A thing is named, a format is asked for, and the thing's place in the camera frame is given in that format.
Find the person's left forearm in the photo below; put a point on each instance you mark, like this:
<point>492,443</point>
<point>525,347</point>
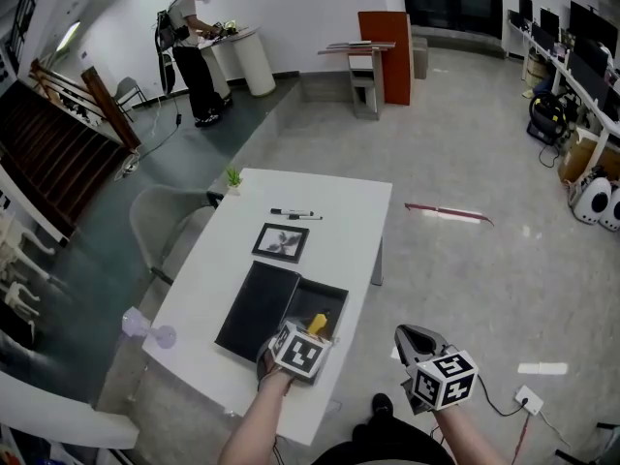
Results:
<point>252,429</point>

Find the long white desk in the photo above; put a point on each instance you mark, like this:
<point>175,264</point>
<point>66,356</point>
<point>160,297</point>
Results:
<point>557,61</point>

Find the white rounded carrier case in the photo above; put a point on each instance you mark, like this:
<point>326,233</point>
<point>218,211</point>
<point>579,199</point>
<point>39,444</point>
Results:
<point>612,211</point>
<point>591,201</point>

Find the small black monitor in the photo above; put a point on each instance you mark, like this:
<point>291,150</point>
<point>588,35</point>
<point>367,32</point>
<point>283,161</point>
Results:
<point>525,8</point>

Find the person's black trousers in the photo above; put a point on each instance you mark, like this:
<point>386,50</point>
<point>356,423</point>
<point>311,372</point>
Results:
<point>387,443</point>

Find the white round pedestal table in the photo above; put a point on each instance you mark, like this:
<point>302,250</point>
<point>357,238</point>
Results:
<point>252,61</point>

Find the black box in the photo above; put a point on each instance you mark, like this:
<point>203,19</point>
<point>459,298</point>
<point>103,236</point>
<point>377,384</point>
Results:
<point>264,308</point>

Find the black marker pen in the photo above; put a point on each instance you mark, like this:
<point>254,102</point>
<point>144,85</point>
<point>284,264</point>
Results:
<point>290,211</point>

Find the white floor socket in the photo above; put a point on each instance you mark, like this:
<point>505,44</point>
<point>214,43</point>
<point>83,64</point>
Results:
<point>529,399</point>

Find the person's right forearm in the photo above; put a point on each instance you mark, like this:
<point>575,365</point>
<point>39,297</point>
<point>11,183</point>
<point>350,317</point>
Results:
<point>467,441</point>

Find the yellow black vacuum cleaner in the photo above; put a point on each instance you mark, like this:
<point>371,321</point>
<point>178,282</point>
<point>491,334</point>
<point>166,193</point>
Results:
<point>547,116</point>

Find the black picture frame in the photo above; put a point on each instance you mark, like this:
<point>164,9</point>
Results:
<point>281,242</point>

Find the red-brown wooden board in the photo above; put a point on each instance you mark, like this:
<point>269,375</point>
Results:
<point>394,56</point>

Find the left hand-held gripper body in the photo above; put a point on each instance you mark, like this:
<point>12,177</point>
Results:
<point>299,353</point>

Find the red floor tape strip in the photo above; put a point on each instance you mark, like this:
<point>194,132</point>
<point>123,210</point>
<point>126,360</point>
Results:
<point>448,211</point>

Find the brown cardboard box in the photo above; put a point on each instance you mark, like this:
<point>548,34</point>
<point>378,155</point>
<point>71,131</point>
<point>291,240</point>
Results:
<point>576,160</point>

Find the yellow utility knife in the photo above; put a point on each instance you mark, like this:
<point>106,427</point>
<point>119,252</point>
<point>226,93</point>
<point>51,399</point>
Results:
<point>317,323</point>

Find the white curved counter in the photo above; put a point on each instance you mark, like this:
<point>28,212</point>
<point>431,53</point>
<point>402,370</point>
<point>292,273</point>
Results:
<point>58,414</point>

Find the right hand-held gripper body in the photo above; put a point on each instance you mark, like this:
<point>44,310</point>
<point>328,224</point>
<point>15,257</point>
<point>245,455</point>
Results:
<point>443,376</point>

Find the medium black monitor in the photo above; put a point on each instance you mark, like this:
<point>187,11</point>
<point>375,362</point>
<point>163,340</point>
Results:
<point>549,23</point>

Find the white floor power strip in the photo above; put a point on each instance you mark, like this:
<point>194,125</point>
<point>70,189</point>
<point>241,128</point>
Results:
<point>128,166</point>

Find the small potted green plant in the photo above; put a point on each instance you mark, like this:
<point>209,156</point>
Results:
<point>234,178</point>

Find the grey small stand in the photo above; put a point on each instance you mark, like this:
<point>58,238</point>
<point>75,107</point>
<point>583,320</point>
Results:
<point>365,85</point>

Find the person's black shoe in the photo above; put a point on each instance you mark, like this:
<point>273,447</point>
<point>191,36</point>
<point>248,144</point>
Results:
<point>382,404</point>

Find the grey table leg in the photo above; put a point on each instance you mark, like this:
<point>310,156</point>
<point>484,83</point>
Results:
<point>378,264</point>

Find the large black monitor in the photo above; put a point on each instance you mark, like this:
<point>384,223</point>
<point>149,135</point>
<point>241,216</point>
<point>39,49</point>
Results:
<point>593,27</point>

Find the wooden stair railing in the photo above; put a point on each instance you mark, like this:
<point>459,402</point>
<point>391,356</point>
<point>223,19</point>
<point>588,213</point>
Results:
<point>106,104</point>

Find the translucent purple plastic object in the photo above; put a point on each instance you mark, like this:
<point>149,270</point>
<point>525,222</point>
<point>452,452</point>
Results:
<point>145,330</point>

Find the grey folding chair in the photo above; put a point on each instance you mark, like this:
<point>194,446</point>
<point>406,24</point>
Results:
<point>127,90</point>

